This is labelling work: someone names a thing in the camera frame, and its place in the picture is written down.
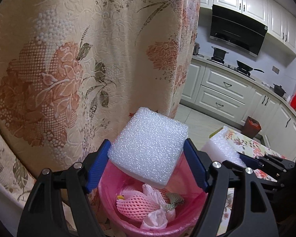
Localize floral curtain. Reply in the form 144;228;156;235
0;0;203;237

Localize black casserole pot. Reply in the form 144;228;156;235
273;83;287;97

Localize black gas stove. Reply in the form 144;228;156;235
207;57;256;81

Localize pink trash bin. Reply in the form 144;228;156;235
97;158;209;237

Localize white lower cabinets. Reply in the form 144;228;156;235
180;62;296;158

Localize small white plastic bag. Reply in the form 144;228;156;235
142;183;167;204

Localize large white foam block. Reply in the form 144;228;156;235
107;107;189;186

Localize pink foam fruit net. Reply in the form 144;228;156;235
116;188;173;223

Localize black wok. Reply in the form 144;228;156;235
236;60;265;76

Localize white cabinets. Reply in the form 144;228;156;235
200;0;296;55
180;62;296;158

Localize white upper cabinets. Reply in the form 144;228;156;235
200;0;296;55

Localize large white plastic bag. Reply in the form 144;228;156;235
140;204;175;230

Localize green patterned wrapper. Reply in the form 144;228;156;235
163;194;185;211

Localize black range hood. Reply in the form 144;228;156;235
209;4;268;57

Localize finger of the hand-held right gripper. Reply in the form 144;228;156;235
258;170;291;191
239;153;296;172

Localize black stock pot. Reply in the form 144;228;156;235
211;46;229;61

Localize steel pressure cooker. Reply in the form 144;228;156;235
193;42;204;57

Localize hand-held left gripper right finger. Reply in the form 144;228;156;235
183;138;279;237

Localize red floor waste bin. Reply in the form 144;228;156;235
242;116;261;139

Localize long white foam block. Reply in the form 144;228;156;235
200;126;246;168

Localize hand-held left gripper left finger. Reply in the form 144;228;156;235
17;139;112;237

